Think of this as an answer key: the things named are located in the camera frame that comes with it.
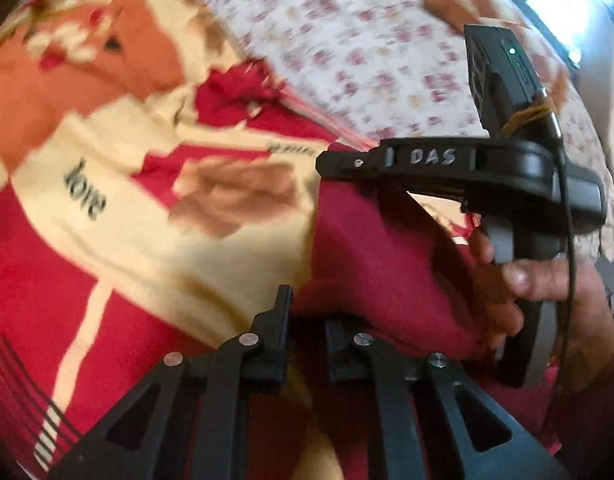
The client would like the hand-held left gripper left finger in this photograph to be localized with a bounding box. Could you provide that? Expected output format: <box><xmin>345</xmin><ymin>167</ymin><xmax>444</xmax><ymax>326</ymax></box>
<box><xmin>46</xmin><ymin>284</ymin><xmax>294</xmax><ymax>480</ymax></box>

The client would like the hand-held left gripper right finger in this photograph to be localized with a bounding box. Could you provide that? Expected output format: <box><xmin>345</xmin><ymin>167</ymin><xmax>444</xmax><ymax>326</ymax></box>
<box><xmin>324</xmin><ymin>319</ymin><xmax>574</xmax><ymax>480</ymax></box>

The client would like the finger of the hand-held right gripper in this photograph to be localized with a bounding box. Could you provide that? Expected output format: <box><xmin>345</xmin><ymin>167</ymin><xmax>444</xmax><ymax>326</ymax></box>
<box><xmin>315</xmin><ymin>141</ymin><xmax>384</xmax><ymax>182</ymax></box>

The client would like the maroon knit garment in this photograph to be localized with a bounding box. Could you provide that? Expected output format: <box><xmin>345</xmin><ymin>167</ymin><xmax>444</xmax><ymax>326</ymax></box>
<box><xmin>247</xmin><ymin>174</ymin><xmax>502</xmax><ymax>480</ymax></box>

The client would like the person's right forearm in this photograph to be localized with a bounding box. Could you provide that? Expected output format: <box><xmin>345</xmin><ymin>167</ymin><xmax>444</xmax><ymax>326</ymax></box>
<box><xmin>539</xmin><ymin>330</ymin><xmax>614</xmax><ymax>480</ymax></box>

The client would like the person's right hand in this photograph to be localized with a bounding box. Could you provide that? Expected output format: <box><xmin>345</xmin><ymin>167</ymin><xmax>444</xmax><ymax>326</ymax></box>
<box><xmin>468</xmin><ymin>230</ymin><xmax>614</xmax><ymax>392</ymax></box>

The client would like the floral bedsheet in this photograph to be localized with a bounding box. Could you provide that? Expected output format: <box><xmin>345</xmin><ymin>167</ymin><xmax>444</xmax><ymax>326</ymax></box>
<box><xmin>177</xmin><ymin>0</ymin><xmax>614</xmax><ymax>261</ymax></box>

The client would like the orange patterned pillow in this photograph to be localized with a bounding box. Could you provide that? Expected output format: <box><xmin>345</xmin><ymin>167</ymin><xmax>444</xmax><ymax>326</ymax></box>
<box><xmin>421</xmin><ymin>0</ymin><xmax>570</xmax><ymax>106</ymax></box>

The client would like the red and cream printed blanket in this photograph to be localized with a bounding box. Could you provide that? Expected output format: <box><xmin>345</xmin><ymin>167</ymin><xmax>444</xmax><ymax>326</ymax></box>
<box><xmin>0</xmin><ymin>0</ymin><xmax>492</xmax><ymax>480</ymax></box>

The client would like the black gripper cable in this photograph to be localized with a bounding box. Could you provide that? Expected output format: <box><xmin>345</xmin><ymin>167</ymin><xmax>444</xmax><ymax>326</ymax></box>
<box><xmin>543</xmin><ymin>87</ymin><xmax>580</xmax><ymax>413</ymax></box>

